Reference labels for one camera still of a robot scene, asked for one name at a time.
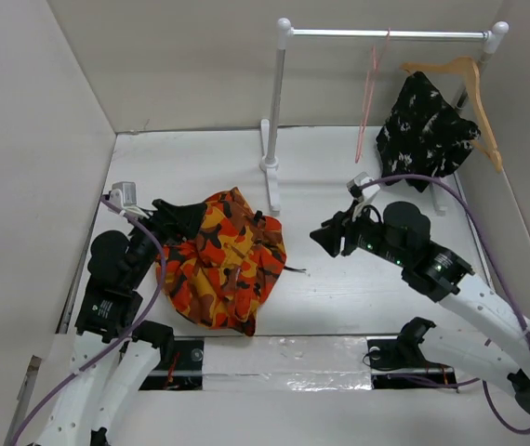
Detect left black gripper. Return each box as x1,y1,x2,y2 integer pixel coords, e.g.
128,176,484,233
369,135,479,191
126,197,206,287

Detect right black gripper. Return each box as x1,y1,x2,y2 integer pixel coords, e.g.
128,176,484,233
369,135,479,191
308,200,407,267

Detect orange camouflage trousers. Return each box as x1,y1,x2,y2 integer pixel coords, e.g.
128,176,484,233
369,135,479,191
163,188,286,336

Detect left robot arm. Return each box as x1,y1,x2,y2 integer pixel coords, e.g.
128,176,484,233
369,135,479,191
35,197,206,445

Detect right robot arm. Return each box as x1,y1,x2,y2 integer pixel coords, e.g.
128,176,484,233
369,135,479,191
310,202,530,415

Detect wooden hanger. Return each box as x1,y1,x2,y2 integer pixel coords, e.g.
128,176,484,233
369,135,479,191
400,57,503,173

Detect black white patterned garment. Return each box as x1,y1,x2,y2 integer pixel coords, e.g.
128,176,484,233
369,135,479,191
376,72,481,177

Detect white clothes rack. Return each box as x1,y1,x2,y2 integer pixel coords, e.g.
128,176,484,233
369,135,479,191
259,18,510,214

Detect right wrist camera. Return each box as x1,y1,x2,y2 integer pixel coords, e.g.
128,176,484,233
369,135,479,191
347,172,380,204

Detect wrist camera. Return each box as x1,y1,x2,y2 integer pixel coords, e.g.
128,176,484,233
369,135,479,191
108,181,137,209
347,172,380,204

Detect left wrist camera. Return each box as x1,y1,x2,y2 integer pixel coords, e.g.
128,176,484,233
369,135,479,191
108,181,137,209

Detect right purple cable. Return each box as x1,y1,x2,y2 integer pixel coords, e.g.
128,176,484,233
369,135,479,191
360,174,530,436

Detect purple cable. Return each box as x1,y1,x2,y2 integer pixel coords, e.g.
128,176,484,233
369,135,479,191
7,194,169,446
360,174,530,436

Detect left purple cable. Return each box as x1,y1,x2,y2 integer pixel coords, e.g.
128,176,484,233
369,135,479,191
7,194,169,446

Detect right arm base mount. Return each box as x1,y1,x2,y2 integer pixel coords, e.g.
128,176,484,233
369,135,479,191
362,336,457,390

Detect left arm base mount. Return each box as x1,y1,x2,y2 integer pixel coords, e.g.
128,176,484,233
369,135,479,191
139,337,205,391

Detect pink wire hanger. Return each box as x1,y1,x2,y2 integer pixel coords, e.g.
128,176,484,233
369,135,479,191
354,29,391,164

